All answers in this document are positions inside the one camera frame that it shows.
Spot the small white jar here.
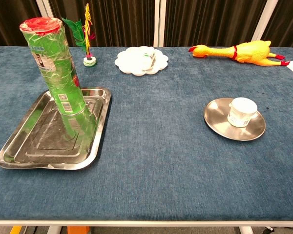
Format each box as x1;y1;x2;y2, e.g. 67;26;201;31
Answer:
227;97;258;128

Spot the green chip can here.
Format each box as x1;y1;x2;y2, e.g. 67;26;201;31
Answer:
19;17;86;115

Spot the blue tablecloth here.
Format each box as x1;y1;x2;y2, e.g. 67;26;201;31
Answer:
0;46;293;221

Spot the small white drink bottle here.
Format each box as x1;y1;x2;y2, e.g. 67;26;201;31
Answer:
141;47;157;71

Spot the white flower-shaped plate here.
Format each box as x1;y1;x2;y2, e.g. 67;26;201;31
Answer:
114;46;169;77

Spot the round stainless steel plate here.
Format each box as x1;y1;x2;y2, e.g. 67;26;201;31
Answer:
203;97;267;141

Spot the colourful feather shuttlecock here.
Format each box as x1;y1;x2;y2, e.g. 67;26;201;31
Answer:
61;2;97;68

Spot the dark pleated curtain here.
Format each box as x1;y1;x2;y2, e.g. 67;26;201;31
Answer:
261;0;293;48
48;0;157;47
164;0;268;47
0;0;52;49

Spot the rectangular stainless steel tray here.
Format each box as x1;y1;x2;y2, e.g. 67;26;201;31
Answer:
0;86;112;171

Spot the yellow rubber chicken toy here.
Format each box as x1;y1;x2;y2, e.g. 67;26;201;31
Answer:
188;40;291;67

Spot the orange box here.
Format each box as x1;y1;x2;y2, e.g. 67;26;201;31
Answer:
67;226;90;234

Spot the white partition post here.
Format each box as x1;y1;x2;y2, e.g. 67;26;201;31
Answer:
153;0;167;47
251;0;279;42
35;0;64;47

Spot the white table frame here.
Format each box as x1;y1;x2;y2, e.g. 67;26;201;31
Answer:
0;220;293;234

